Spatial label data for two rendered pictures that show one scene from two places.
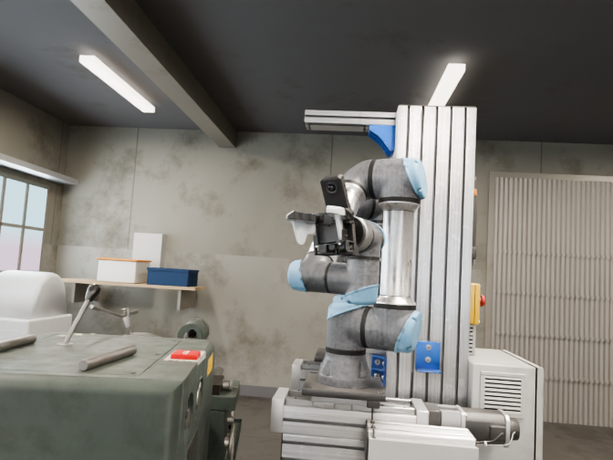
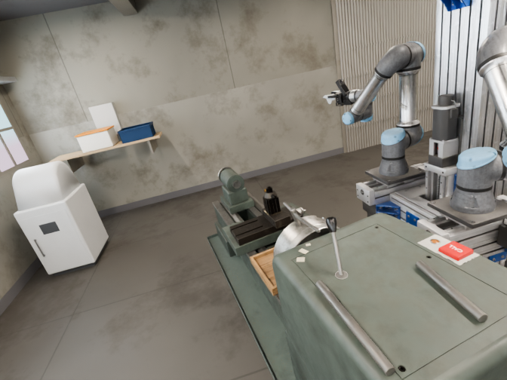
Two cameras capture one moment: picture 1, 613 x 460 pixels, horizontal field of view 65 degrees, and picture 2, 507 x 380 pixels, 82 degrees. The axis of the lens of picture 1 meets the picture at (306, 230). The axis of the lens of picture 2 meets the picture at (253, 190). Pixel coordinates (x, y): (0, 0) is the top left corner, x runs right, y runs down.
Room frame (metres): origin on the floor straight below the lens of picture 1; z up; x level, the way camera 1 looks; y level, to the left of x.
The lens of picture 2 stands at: (0.62, 0.92, 1.85)
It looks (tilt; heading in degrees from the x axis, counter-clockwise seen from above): 22 degrees down; 348
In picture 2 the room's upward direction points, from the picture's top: 12 degrees counter-clockwise
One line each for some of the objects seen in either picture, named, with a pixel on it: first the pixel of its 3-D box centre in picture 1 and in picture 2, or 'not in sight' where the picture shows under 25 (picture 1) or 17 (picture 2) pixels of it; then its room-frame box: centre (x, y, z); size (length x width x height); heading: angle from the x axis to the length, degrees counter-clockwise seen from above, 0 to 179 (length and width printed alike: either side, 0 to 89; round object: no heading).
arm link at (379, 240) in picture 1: (365, 238); not in sight; (1.12, -0.14, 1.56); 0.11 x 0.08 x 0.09; 154
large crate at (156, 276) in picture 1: (172, 277); (137, 132); (5.36, 1.43, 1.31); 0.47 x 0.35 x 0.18; 85
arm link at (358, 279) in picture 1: (355, 279); not in sight; (1.13, -0.12, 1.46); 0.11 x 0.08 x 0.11; 64
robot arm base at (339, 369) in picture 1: (345, 364); (472, 194); (1.42, -0.13, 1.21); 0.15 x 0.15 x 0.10
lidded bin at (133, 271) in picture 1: (124, 270); (98, 139); (5.41, 2.00, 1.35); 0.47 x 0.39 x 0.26; 85
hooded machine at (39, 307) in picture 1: (20, 343); (60, 215); (4.50, 2.55, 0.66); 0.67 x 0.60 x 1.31; 177
